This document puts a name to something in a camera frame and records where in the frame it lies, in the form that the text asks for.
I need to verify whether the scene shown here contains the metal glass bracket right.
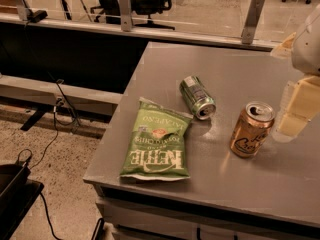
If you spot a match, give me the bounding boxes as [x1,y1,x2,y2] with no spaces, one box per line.
[241,0,264,45]

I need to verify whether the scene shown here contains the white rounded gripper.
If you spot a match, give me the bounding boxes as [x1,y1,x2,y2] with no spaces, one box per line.
[270,4,320,138]

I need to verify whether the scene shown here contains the metal glass bracket centre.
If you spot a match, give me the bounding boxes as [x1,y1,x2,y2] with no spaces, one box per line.
[118,0,132,32]

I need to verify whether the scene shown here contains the black floor cable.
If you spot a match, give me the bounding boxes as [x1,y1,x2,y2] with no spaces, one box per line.
[15,79,82,170]

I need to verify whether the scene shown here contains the metal glass bracket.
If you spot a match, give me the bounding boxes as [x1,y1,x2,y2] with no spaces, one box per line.
[15,0,48,23]
[241,0,264,45]
[118,0,132,32]

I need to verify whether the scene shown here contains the metal glass bracket left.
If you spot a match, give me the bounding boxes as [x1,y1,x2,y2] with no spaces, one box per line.
[15,0,48,23]

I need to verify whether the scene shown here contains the grey table drawer front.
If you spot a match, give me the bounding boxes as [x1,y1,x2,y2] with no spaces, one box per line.
[96,193,320,240]

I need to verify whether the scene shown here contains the black cart at left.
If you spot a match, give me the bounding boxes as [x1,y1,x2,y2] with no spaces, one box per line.
[0,164,44,240]

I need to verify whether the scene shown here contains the black office chair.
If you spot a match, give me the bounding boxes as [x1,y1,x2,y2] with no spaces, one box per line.
[98,0,174,30]

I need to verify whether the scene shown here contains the green Kettle chips bag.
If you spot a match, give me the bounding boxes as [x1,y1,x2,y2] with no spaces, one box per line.
[120,97,193,181]

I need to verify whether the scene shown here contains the orange soda can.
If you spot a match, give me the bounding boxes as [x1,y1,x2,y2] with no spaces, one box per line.
[230,101,275,158]

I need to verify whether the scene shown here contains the green soda can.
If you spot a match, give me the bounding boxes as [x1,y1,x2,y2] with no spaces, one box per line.
[179,76,216,120]

